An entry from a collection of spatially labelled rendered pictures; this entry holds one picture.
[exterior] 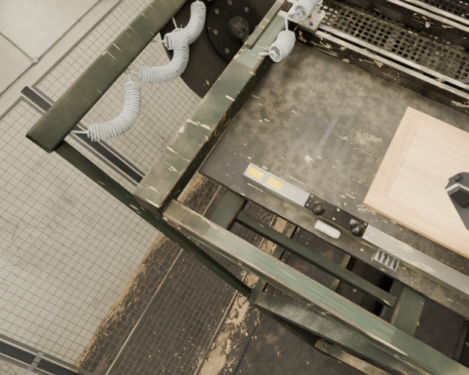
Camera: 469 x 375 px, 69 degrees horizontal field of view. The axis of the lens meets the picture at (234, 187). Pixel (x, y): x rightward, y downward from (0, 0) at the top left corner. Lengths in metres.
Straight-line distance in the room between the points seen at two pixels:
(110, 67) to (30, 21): 4.47
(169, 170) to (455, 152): 0.98
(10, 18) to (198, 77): 4.43
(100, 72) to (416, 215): 1.21
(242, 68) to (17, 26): 4.77
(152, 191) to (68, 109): 0.48
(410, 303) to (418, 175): 0.42
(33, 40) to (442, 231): 5.39
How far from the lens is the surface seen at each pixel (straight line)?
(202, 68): 1.68
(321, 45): 1.51
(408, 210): 1.25
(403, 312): 1.23
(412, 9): 1.71
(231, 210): 1.17
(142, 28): 1.55
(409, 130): 1.39
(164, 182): 1.08
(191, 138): 1.14
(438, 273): 1.21
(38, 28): 5.86
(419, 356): 1.14
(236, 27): 1.80
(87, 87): 1.41
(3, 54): 5.66
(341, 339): 1.67
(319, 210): 1.00
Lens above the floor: 2.14
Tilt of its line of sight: 26 degrees down
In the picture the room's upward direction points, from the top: 48 degrees counter-clockwise
